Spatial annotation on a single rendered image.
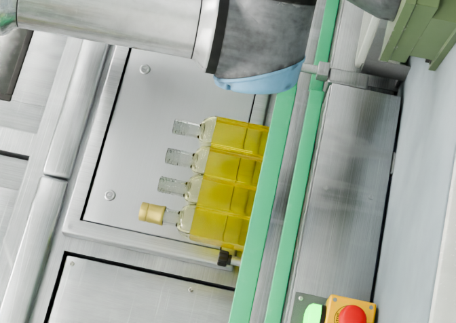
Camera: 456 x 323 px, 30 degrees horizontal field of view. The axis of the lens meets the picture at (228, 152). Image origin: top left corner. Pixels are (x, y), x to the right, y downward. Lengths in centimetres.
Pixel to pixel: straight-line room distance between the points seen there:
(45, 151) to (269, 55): 75
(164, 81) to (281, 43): 68
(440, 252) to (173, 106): 90
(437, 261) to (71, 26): 55
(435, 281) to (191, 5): 47
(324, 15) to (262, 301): 59
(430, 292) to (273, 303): 44
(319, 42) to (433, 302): 78
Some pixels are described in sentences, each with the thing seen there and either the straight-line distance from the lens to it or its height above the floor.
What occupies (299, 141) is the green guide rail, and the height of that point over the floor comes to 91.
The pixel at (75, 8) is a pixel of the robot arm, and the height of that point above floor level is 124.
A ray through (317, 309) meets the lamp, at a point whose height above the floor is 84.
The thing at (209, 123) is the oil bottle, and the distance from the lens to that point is 156.
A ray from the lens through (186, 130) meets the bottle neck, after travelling 157.
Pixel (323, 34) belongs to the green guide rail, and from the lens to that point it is 164.
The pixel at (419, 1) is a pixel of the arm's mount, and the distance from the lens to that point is 105.
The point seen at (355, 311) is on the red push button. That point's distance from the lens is 125.
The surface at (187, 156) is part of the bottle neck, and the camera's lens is 156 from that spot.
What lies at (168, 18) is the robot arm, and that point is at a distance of 113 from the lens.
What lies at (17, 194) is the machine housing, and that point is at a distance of 175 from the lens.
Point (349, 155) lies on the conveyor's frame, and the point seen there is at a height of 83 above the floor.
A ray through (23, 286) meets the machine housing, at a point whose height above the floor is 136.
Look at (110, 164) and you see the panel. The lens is 171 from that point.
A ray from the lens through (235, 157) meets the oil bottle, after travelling 154.
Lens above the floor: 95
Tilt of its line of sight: 3 degrees up
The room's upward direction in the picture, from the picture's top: 78 degrees counter-clockwise
